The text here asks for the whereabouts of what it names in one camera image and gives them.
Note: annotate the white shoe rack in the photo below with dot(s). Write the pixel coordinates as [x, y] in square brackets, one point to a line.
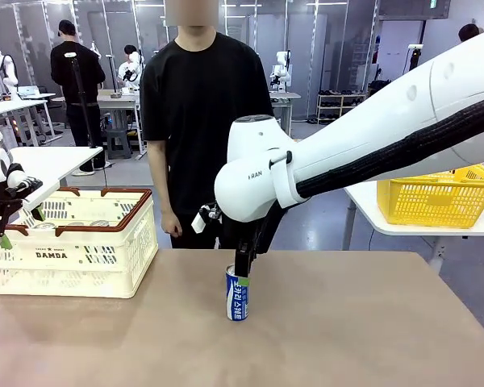
[335, 105]

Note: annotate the white background workbench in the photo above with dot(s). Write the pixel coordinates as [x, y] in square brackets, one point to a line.
[117, 101]
[286, 96]
[16, 105]

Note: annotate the cream shopping basket brown rim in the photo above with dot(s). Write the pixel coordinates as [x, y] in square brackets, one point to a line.
[117, 278]

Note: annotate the black tripod pole white top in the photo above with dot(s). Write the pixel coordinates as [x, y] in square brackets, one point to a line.
[83, 101]
[414, 56]

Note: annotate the grey step stool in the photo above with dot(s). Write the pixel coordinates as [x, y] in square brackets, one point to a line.
[119, 145]

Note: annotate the black bags pile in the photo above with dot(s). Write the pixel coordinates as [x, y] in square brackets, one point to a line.
[377, 86]

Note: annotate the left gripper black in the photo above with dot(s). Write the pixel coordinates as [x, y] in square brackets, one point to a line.
[0, 201]

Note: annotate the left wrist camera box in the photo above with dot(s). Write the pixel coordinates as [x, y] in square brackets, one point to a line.
[18, 175]

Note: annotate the silver-topped drink can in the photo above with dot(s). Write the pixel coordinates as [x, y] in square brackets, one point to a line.
[76, 223]

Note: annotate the person in black t-shirt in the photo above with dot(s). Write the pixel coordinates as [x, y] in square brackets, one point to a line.
[197, 101]

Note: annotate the yellow plastic shopping basket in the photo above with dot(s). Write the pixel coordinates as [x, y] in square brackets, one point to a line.
[435, 205]

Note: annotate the background person in black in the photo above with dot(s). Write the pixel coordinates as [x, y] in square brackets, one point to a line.
[76, 76]

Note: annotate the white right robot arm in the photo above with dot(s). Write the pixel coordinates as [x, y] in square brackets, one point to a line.
[250, 189]

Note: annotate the person's right hand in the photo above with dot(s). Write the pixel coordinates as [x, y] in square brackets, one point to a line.
[171, 223]

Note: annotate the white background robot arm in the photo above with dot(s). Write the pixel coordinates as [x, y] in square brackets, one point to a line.
[8, 70]
[281, 68]
[133, 68]

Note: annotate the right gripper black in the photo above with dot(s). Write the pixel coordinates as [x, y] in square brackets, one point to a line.
[260, 231]

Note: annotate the background person dark hair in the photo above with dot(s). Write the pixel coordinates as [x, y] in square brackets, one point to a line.
[468, 32]

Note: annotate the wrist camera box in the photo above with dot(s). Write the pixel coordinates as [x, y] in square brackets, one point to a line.
[18, 175]
[197, 221]

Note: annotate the person's right forearm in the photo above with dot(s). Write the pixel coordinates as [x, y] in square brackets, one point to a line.
[167, 193]

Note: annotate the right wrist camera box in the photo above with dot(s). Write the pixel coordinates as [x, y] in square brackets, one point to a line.
[197, 221]

